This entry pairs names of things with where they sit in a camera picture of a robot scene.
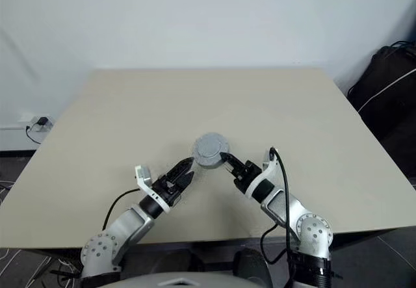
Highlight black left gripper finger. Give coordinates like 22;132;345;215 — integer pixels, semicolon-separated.
176;169;196;189
166;157;195;181

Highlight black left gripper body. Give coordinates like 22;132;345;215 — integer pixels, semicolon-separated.
151;173;183;207

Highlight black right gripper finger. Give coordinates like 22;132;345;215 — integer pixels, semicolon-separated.
223;164;241;179
220;153;247;170

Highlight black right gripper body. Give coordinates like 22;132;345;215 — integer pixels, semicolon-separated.
233;160;263;193

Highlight grey round motor end cover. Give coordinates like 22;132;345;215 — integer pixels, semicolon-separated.
194;133;229;161

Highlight dark rounded shape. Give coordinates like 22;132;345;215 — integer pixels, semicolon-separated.
232;248;272;285

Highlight grey robot torso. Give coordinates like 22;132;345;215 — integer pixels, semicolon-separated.
112;270;261;288

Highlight black bag with white piping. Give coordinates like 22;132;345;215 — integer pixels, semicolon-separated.
346;45;416;179

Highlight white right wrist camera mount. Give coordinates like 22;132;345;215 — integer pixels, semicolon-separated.
242;147;281;202

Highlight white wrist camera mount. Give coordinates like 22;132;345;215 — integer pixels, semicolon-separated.
134;164;172;216
242;147;281;202

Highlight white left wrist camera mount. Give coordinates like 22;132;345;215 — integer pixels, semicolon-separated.
134;164;172;216

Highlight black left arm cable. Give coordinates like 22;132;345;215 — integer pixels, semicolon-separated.
101;189;142;232

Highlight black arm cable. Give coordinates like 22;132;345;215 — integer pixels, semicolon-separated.
101;189;142;232
259;146;293;284

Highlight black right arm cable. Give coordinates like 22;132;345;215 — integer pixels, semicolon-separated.
259;146;293;284

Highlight black power strip cable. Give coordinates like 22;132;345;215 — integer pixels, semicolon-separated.
25;124;42;145

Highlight thin tangled floor wires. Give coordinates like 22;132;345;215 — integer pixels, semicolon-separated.
0;248;82;288

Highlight black cables on bag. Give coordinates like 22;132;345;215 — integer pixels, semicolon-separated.
389;40;414;51

